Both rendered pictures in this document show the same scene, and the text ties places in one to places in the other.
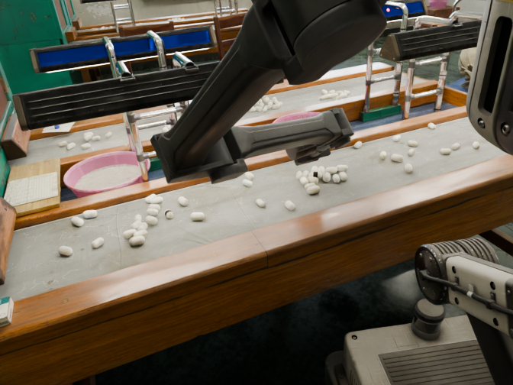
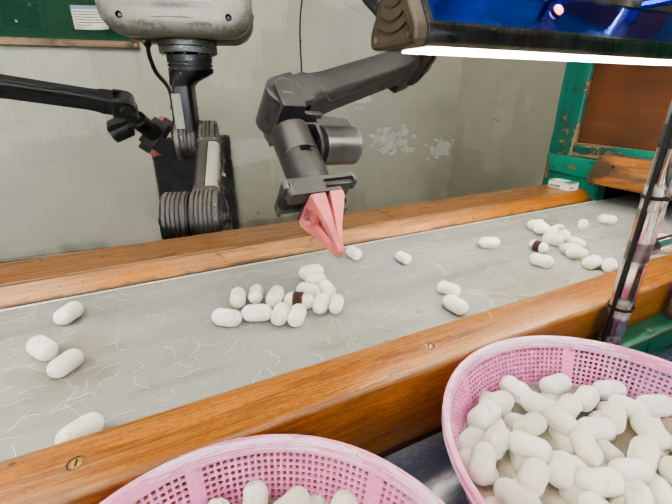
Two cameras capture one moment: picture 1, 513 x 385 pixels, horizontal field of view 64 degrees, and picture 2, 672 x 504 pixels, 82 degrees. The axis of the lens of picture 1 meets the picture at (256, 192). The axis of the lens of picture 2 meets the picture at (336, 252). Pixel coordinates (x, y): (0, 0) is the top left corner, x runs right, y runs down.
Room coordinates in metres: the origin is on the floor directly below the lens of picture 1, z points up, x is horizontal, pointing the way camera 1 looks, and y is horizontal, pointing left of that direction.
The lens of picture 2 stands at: (1.52, -0.18, 1.00)
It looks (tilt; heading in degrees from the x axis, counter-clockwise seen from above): 23 degrees down; 174
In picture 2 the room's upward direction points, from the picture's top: straight up
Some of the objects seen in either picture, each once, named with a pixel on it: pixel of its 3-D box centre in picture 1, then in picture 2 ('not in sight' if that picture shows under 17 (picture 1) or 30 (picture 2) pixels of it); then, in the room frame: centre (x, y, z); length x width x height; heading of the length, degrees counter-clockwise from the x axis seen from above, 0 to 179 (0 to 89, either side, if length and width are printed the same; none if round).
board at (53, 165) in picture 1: (33, 185); not in sight; (1.11, 0.67, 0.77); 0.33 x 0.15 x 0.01; 20
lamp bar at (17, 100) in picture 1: (159, 86); (594, 26); (0.98, 0.21, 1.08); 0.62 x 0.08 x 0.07; 110
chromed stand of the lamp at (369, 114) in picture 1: (372, 61); not in sight; (1.77, -0.54, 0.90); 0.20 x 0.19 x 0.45; 110
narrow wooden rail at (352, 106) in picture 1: (262, 131); not in sight; (1.55, -0.04, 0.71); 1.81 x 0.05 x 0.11; 110
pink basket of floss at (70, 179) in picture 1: (111, 182); not in sight; (1.18, 0.47, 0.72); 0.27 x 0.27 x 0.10
